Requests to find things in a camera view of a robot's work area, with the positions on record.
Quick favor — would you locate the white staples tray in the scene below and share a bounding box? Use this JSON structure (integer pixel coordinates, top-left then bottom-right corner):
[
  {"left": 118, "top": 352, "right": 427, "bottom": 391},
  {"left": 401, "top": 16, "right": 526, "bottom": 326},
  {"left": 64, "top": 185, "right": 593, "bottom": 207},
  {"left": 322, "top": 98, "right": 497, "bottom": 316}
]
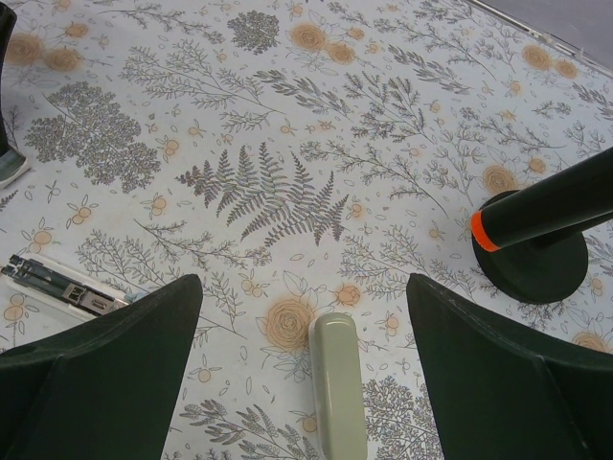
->
[{"left": 0, "top": 148, "right": 30, "bottom": 189}]

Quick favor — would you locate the floral patterned table mat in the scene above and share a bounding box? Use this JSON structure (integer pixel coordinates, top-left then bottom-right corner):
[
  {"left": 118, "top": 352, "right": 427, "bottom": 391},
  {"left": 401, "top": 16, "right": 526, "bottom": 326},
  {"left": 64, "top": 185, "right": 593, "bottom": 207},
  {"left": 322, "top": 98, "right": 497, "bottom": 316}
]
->
[{"left": 1, "top": 1, "right": 612, "bottom": 459}]

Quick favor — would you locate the light blue stapler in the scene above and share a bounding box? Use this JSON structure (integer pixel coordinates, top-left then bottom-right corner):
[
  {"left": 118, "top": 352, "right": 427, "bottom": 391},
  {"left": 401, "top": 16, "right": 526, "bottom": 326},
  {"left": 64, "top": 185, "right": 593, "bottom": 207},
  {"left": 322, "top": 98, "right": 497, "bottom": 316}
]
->
[{"left": 1, "top": 254, "right": 139, "bottom": 321}]

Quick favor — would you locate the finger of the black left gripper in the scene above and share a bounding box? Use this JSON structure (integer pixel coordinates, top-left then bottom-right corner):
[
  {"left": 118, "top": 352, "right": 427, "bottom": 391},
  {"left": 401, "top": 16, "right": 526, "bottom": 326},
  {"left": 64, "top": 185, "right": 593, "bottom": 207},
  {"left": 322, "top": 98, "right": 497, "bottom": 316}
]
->
[{"left": 0, "top": 0, "right": 18, "bottom": 154}]

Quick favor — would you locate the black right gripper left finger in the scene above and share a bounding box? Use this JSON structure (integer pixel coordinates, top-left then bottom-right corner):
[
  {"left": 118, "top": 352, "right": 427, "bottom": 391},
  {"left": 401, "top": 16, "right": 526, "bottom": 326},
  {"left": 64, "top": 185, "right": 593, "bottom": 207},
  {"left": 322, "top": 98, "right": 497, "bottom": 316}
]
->
[{"left": 1, "top": 274, "right": 203, "bottom": 459}]

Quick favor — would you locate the beige stapler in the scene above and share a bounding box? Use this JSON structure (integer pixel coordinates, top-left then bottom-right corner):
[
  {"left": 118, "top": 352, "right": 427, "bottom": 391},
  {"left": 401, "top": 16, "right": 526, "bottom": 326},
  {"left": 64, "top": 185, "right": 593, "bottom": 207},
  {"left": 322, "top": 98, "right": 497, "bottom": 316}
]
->
[{"left": 308, "top": 312, "right": 368, "bottom": 460}]

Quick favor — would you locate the black microphone stand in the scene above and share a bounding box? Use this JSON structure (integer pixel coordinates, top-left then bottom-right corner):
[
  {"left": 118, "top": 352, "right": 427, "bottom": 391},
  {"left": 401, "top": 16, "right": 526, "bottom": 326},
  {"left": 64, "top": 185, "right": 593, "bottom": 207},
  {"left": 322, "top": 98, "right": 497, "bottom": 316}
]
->
[{"left": 470, "top": 189, "right": 590, "bottom": 305}]

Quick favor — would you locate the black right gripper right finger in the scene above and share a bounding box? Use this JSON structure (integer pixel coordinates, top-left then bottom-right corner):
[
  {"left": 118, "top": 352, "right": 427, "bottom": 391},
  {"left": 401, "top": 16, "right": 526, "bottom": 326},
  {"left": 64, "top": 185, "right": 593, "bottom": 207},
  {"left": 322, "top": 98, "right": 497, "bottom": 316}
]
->
[{"left": 407, "top": 274, "right": 612, "bottom": 459}]

